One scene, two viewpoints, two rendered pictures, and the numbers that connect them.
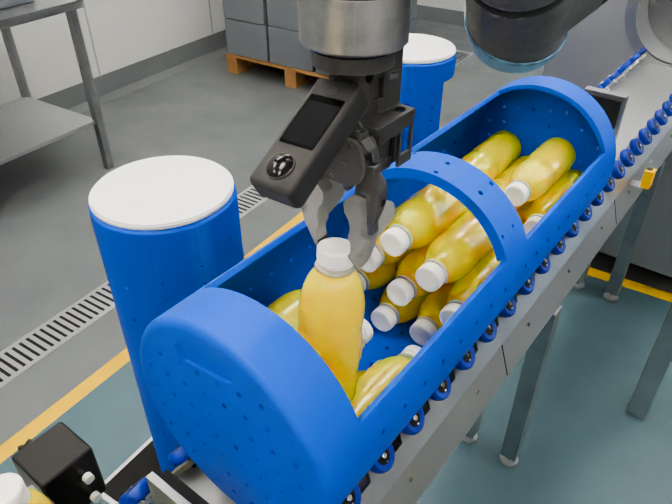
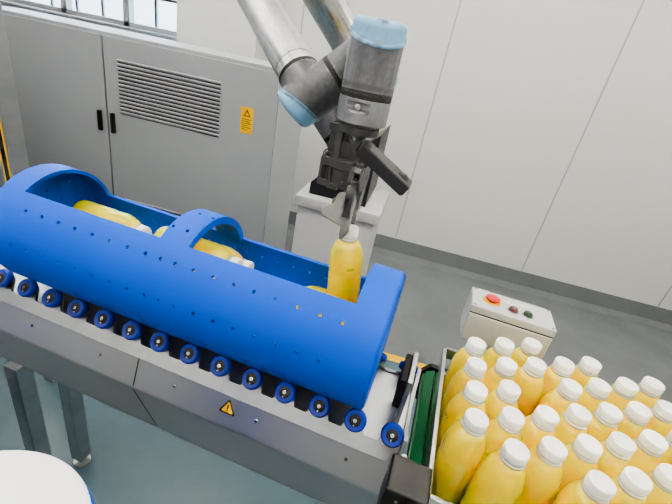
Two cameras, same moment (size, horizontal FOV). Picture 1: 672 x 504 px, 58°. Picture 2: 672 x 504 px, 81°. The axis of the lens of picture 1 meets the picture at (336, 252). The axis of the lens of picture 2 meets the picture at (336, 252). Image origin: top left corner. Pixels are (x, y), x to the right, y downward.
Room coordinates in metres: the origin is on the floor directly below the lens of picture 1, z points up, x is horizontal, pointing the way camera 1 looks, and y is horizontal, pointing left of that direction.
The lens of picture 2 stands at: (0.81, 0.66, 1.59)
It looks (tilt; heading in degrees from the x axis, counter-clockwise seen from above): 27 degrees down; 246
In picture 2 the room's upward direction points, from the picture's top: 12 degrees clockwise
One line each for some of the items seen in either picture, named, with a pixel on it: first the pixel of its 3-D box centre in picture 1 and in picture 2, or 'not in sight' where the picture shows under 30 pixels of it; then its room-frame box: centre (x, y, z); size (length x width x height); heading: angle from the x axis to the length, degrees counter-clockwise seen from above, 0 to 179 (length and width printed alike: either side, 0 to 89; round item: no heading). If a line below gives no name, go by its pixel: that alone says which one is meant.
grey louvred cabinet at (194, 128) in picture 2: not in sight; (136, 150); (1.08, -2.39, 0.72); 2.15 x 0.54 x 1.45; 147
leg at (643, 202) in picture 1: (631, 235); not in sight; (1.94, -1.14, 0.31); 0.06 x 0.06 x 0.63; 52
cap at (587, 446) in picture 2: not in sight; (588, 445); (0.18, 0.41, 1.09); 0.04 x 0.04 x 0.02
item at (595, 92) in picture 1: (597, 122); not in sight; (1.43, -0.65, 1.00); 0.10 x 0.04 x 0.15; 52
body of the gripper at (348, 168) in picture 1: (356, 111); (349, 157); (0.52, -0.02, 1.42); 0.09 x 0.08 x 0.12; 142
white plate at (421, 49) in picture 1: (411, 47); not in sight; (1.93, -0.24, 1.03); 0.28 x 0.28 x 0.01
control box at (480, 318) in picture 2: not in sight; (505, 322); (0.03, 0.06, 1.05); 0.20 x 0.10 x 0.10; 142
